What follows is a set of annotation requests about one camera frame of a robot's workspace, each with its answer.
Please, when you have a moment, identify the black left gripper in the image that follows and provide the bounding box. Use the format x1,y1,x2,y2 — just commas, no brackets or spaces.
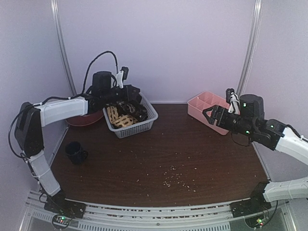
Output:
102,84,141,104

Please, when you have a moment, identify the dark brown red patterned tie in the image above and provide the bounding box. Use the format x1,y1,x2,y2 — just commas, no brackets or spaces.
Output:
116,101,148,122

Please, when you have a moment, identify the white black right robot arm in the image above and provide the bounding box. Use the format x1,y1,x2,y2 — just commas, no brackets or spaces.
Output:
202,93,308,213

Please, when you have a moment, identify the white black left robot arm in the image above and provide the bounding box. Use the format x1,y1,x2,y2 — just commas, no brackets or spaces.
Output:
14,67,142,214

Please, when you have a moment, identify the pink divided organizer box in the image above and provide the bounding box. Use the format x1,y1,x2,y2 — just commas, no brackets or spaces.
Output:
187,91,230,135

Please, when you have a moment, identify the dark red round plate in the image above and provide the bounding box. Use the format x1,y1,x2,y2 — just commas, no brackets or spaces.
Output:
66,111,104,127

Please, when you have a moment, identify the yellow insect patterned tie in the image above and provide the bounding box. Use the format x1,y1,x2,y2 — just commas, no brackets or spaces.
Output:
107,106,138,128

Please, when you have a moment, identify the grey plastic mesh basket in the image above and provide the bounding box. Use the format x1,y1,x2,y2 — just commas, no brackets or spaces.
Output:
103,92,158,139

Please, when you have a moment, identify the dark blue mug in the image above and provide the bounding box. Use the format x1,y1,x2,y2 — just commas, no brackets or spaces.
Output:
65,141,89,165

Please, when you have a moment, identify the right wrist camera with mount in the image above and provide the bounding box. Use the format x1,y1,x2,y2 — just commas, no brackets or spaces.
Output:
226,88,240,115

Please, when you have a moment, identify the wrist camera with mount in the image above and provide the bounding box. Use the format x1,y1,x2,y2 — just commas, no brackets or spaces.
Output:
226,88,240,115
116,66,129,89

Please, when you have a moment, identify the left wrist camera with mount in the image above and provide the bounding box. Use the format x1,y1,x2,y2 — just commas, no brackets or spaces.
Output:
116,66,129,89

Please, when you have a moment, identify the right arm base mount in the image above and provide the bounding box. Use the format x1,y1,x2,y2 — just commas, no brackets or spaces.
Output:
230,192,271,230

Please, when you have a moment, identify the left aluminium frame post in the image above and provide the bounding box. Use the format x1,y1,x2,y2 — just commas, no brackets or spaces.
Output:
51,0,77,95

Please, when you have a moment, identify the aluminium frame post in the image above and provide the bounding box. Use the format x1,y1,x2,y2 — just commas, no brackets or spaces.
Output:
51,0,77,95
236,0,263,95

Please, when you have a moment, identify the front aluminium rail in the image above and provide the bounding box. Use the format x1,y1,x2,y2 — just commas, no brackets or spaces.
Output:
19,191,296,231

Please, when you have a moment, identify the right aluminium frame post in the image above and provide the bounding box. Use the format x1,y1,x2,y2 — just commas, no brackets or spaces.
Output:
236,0,263,95

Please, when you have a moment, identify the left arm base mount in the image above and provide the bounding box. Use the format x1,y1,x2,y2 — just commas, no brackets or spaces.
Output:
44,191,86,231

